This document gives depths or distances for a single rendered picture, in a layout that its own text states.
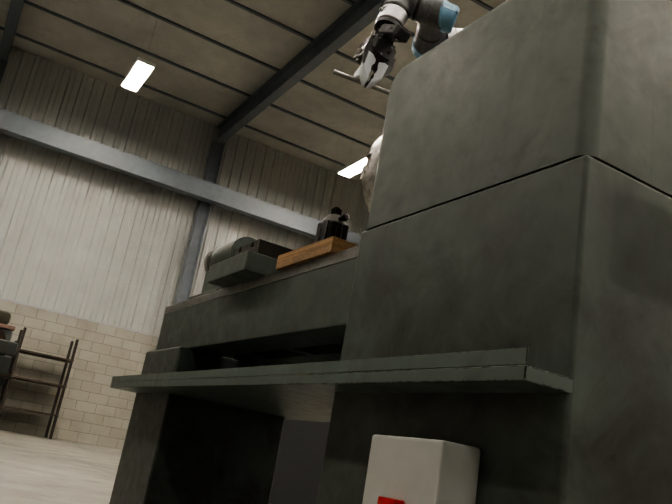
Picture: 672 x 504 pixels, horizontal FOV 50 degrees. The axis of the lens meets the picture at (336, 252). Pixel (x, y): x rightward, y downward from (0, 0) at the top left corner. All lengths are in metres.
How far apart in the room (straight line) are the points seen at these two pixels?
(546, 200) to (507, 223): 0.08
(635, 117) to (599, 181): 0.15
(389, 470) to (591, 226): 0.46
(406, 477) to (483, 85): 0.70
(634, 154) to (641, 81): 0.13
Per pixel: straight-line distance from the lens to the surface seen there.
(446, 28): 1.98
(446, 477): 1.05
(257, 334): 2.00
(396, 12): 1.94
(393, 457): 1.13
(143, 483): 2.52
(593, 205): 1.08
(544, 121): 1.19
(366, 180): 1.73
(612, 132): 1.15
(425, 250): 1.31
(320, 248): 1.76
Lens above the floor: 0.38
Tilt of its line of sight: 17 degrees up
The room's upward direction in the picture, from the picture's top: 10 degrees clockwise
